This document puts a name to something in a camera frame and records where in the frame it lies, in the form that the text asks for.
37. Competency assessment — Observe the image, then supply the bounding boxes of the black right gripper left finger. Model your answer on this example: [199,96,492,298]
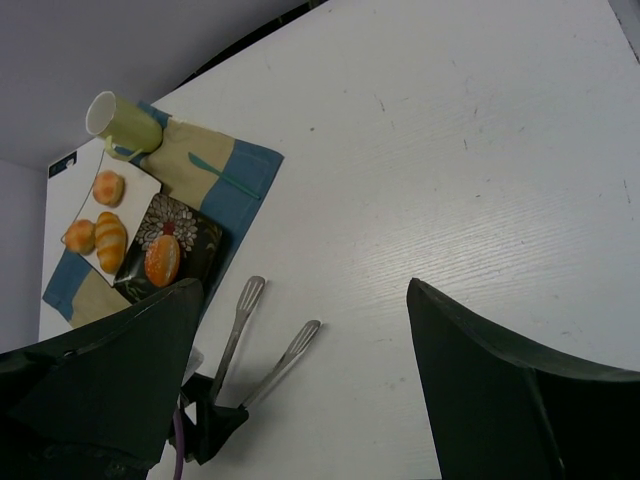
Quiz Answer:
[1,279,203,460]

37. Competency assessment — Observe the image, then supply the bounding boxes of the light green mug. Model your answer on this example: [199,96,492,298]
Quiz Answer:
[85,91,163,162]

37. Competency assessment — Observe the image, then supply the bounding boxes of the striped long bread roll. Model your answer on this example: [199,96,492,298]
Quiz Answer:
[95,211,127,274]

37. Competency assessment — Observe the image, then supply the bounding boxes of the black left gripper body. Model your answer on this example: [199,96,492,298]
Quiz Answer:
[179,373,249,465]

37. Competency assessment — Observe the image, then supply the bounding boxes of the black floral square plate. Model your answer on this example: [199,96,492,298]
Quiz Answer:
[113,193,223,303]

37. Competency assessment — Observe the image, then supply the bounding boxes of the blue and beige placemat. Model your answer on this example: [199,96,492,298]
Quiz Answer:
[42,103,283,328]

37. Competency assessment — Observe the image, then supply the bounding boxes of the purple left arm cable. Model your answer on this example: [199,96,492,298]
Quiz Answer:
[171,407,186,480]

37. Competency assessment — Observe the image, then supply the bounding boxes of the teal plastic knife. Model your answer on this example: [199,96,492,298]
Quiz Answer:
[188,152,261,200]

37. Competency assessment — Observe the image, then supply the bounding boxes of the white rectangular plate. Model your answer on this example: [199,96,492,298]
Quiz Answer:
[74,147,162,258]

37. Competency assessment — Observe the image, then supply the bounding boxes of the round flower bread roll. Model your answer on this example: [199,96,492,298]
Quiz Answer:
[92,170,125,207]

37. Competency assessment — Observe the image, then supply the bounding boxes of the metal tongs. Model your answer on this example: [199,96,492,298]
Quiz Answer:
[209,275,323,408]

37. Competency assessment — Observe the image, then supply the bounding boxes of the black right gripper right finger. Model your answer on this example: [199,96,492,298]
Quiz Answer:
[406,279,639,479]

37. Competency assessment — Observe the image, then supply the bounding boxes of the sesame oval bread roll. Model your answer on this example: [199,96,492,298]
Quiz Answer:
[144,235,181,288]

